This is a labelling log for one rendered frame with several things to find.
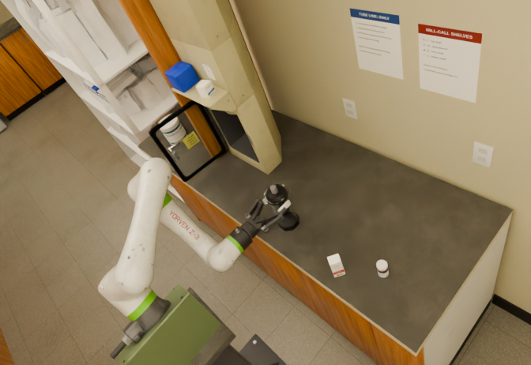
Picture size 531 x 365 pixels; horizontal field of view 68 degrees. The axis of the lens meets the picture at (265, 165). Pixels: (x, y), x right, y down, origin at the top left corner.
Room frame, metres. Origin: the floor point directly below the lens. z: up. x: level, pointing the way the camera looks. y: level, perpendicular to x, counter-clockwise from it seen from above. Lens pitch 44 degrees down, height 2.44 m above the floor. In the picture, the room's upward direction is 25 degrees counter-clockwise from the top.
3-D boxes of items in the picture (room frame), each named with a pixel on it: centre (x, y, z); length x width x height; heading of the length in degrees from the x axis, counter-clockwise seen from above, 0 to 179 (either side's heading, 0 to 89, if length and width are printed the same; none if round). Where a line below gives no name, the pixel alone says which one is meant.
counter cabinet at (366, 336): (1.48, -0.06, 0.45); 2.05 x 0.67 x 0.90; 27
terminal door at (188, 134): (1.69, 0.31, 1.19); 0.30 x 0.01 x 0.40; 110
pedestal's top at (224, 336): (0.81, 0.61, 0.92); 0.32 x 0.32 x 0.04; 26
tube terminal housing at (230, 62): (1.66, -0.03, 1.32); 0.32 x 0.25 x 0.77; 27
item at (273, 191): (1.12, 0.01, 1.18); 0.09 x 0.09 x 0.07
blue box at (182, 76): (1.67, 0.18, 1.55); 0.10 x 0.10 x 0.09; 27
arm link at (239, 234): (1.02, 0.22, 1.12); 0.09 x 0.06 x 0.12; 26
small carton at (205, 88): (1.51, 0.10, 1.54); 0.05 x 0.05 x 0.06; 43
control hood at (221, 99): (1.58, 0.13, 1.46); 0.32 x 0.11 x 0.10; 27
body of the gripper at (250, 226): (1.05, 0.15, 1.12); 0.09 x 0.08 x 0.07; 116
